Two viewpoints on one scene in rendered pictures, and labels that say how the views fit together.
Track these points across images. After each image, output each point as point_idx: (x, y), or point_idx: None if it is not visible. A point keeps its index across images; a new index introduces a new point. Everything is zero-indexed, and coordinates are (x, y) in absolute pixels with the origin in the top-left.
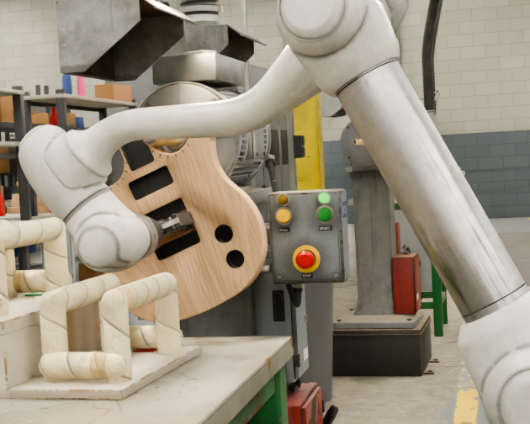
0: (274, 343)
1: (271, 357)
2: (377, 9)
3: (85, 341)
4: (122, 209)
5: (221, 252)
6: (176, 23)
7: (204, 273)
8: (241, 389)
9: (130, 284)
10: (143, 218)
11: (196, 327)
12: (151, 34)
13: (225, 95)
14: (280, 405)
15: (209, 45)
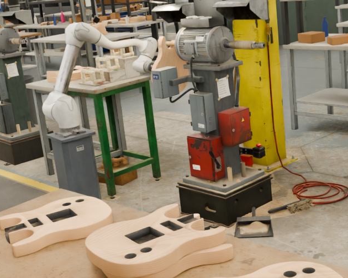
0: (91, 89)
1: (83, 89)
2: (66, 34)
3: (106, 79)
4: (138, 59)
5: None
6: (183, 8)
7: None
8: (71, 88)
9: (84, 70)
10: (146, 63)
11: None
12: (189, 10)
13: (190, 32)
14: (94, 101)
15: (221, 9)
